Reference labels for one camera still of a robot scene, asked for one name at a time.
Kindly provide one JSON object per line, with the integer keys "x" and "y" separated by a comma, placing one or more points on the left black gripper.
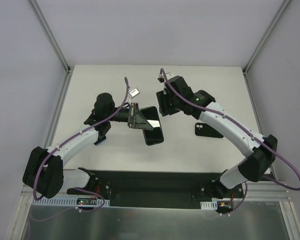
{"x": 134, "y": 115}

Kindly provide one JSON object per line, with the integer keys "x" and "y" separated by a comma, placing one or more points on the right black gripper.
{"x": 163, "y": 103}

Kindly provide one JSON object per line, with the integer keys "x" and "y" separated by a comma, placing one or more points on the black cased phone with ring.
{"x": 155, "y": 136}

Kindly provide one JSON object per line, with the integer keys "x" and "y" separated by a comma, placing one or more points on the black phone case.
{"x": 204, "y": 130}

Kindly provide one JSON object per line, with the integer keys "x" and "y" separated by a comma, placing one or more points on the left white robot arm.
{"x": 45, "y": 172}

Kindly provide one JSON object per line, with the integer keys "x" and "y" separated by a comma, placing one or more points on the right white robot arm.
{"x": 257, "y": 149}

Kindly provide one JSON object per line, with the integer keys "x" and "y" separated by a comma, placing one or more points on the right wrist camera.
{"x": 168, "y": 75}

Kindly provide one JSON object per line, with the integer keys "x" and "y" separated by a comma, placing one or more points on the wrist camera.
{"x": 168, "y": 75}
{"x": 133, "y": 92}

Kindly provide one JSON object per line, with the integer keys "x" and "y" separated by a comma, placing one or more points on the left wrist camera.
{"x": 133, "y": 92}

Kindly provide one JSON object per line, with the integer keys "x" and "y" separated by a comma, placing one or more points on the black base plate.
{"x": 107, "y": 176}

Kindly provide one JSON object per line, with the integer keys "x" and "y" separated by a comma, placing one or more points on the right aluminium frame post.
{"x": 266, "y": 35}

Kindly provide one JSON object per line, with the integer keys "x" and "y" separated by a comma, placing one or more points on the aluminium frame post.
{"x": 266, "y": 35}
{"x": 49, "y": 34}

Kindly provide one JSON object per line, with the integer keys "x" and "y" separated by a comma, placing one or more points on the right white cable duct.
{"x": 209, "y": 205}

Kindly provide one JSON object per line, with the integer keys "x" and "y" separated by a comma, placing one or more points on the white cable duct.
{"x": 209, "y": 205}
{"x": 71, "y": 202}

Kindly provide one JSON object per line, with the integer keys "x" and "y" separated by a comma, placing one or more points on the left white cable duct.
{"x": 71, "y": 202}

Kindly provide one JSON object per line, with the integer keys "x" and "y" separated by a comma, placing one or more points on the aluminium front rail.
{"x": 265, "y": 191}

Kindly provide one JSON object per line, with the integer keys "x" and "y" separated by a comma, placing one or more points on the left aluminium frame post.
{"x": 49, "y": 34}

